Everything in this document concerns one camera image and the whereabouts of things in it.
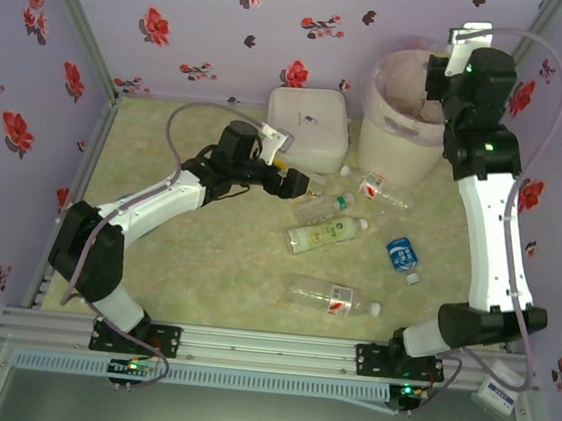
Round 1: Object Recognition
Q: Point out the clear bottle green cap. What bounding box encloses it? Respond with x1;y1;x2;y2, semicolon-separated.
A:
305;171;330;200
294;186;358;229

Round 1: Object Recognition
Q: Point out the clear pink bin liner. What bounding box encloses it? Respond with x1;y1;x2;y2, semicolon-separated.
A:
361;28;459;149

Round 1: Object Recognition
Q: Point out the white round waste bin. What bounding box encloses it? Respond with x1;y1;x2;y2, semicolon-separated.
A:
353;46;459;193

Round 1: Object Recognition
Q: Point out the white zippered fabric case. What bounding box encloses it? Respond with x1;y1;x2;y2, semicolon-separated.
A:
261;83;355;177

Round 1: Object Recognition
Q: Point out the green tea bottle white cap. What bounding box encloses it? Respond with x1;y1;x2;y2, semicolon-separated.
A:
284;209;371;263

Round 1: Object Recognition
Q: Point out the small clear bottle red label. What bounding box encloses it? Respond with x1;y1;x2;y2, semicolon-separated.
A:
336;164;415;212

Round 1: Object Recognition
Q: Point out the large clear bottle white cap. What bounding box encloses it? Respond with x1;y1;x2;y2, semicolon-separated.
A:
281;271;385;324

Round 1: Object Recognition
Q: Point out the crushed blue label bottle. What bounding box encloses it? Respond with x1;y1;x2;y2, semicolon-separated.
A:
382;235;426;287

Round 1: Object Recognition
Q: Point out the clear badge tag holder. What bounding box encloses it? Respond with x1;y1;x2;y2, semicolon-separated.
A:
471;358;528;421

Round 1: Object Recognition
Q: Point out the grey left arm cable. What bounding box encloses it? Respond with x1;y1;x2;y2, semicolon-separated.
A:
60;89;272;327

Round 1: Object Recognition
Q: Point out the aluminium frame post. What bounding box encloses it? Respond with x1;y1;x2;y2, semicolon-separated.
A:
19;0;131;100
495;0;562;88

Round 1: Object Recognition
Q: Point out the aluminium side rail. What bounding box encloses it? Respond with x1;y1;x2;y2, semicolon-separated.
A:
23;87;122;318

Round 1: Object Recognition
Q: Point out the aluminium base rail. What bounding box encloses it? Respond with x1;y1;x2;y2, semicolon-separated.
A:
0;304;541;399

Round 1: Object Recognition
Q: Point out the left base wire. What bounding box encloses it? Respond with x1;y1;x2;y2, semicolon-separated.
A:
91;330;176;392

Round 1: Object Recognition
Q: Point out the base wire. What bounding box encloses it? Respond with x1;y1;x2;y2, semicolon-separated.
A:
392;352;465;421
91;330;176;392

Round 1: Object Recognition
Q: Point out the white slotted cable duct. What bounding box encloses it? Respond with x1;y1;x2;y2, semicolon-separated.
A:
10;345;390;410

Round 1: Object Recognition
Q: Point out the right base wire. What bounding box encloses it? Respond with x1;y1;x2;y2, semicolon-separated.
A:
392;352;465;421

